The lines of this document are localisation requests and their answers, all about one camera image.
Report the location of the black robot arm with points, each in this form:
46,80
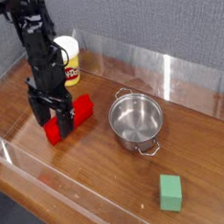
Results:
33,25

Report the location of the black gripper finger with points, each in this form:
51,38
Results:
65,121
41,111

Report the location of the small stainless steel pot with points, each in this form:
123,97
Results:
136,120

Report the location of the yellow Play-Doh container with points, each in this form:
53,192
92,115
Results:
70,58

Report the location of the green foam block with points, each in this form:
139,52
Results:
170,193

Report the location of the red rectangular block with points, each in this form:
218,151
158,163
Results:
83,109

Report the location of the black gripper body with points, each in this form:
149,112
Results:
47,82

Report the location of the clear acrylic table barrier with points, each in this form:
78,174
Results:
88,178

